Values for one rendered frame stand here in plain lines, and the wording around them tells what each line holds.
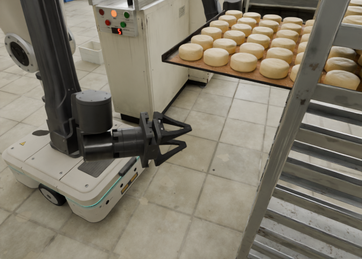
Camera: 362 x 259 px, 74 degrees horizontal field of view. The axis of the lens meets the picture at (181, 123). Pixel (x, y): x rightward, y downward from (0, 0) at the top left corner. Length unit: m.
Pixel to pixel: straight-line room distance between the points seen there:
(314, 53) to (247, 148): 1.37
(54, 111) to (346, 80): 0.50
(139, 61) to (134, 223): 0.92
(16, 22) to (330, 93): 0.95
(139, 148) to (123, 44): 1.14
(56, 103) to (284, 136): 0.41
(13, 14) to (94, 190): 0.74
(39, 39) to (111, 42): 1.13
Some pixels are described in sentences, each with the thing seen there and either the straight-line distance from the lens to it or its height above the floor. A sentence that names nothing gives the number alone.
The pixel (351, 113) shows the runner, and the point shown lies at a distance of 0.96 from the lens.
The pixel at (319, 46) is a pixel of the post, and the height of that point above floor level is 1.04.
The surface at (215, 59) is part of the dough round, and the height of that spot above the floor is 0.97.
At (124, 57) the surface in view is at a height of 0.55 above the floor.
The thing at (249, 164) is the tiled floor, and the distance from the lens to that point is 1.61.
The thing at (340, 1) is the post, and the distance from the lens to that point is 0.37.
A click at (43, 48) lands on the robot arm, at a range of 0.48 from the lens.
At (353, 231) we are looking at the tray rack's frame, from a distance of 1.36.
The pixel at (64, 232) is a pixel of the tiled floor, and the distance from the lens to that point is 1.42.
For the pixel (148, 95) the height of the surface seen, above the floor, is 0.31.
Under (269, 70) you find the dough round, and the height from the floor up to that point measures 0.97.
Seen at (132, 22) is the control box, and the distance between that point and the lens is 1.42.
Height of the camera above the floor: 1.16
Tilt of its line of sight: 39 degrees down
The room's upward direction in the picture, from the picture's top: straight up
